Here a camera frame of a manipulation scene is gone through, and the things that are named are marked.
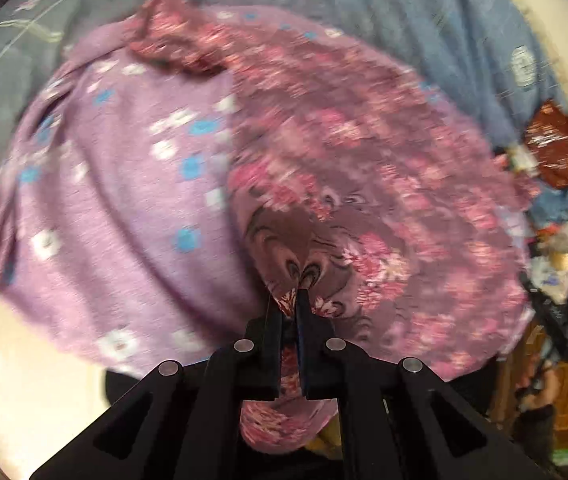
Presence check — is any blue denim garment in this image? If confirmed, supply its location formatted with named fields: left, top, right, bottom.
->
left=528, top=185, right=568, bottom=230

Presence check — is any red shiny plastic bag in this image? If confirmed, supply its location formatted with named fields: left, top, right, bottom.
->
left=523, top=100, right=568, bottom=190

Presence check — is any purple floral bed sheet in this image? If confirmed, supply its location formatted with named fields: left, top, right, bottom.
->
left=0, top=1, right=536, bottom=380

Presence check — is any maroon pink floral garment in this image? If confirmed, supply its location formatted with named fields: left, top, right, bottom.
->
left=126, top=0, right=540, bottom=456

